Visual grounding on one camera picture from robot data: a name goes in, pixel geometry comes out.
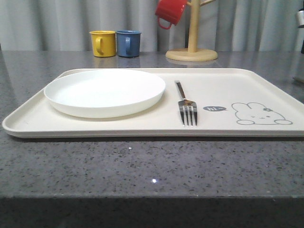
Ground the blue mug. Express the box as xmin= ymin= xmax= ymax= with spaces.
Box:
xmin=116 ymin=30 xmax=141 ymax=57

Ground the grey curtain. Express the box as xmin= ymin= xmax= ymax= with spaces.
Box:
xmin=0 ymin=0 xmax=304 ymax=51

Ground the red mug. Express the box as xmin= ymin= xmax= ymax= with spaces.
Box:
xmin=155 ymin=0 xmax=187 ymax=29

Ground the white round plate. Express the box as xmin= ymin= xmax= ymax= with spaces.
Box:
xmin=44 ymin=69 xmax=166 ymax=118

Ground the yellow mug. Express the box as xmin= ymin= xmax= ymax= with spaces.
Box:
xmin=89 ymin=30 xmax=116 ymax=57

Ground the silver fork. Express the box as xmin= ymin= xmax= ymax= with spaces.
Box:
xmin=175 ymin=80 xmax=198 ymax=127

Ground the cream rabbit serving tray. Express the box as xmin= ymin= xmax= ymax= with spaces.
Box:
xmin=2 ymin=68 xmax=304 ymax=138

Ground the wooden mug tree stand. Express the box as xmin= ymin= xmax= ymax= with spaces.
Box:
xmin=166 ymin=0 xmax=218 ymax=62

